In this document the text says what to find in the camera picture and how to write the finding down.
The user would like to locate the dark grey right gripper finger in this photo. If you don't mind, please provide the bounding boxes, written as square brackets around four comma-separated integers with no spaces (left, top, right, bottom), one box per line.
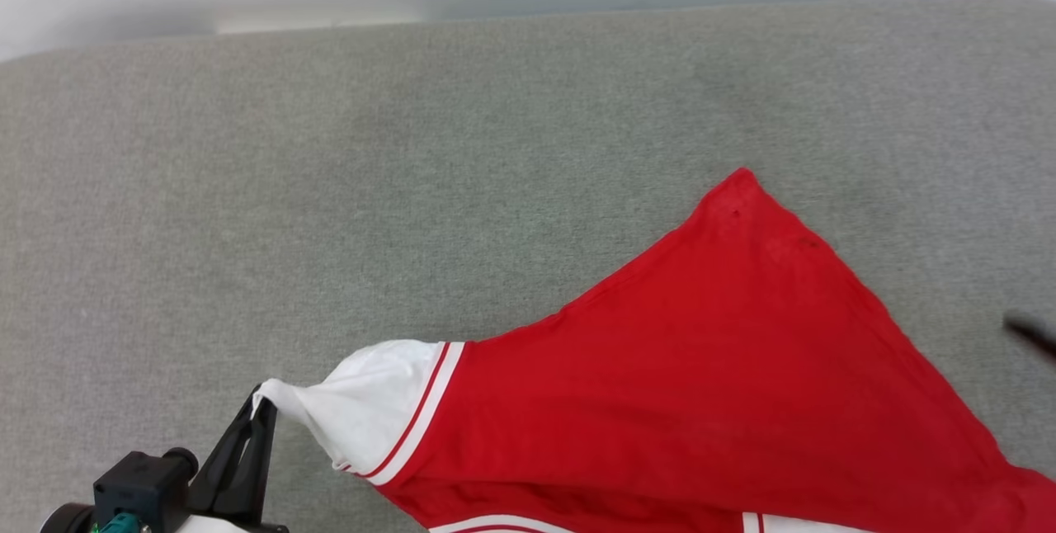
[1002,309,1056,363]

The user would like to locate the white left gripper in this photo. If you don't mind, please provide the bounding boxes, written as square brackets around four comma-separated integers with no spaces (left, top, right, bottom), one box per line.
[172,389,290,533]

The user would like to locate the red basketball jersey white sleeves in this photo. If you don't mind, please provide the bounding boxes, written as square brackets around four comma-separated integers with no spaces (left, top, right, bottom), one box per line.
[252,167,1056,533]

